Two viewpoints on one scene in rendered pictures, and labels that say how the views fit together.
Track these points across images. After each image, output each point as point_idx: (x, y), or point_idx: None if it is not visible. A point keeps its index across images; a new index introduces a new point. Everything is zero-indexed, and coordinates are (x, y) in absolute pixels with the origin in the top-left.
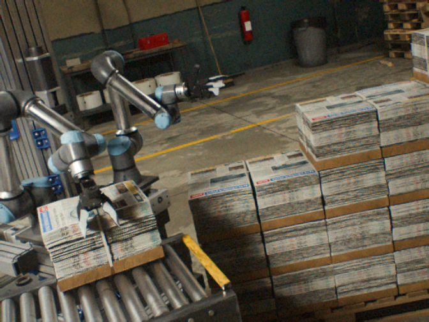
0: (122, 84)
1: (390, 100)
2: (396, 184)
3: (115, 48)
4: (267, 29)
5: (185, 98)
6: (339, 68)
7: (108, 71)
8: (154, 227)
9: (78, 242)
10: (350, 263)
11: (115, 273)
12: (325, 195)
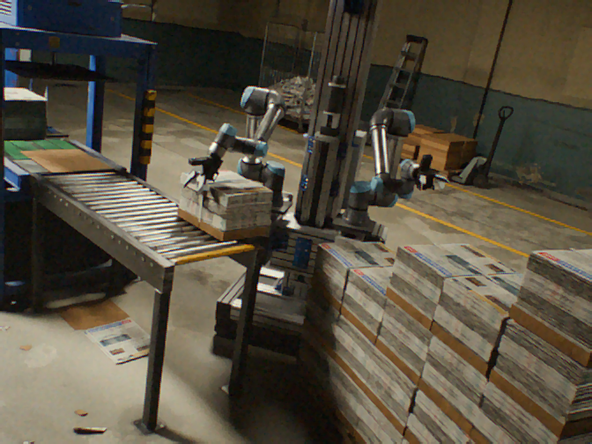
0: (375, 137)
1: (477, 285)
2: (430, 371)
3: None
4: None
5: None
6: None
7: (373, 122)
8: (224, 217)
9: (192, 192)
10: (373, 408)
11: (199, 227)
12: (382, 325)
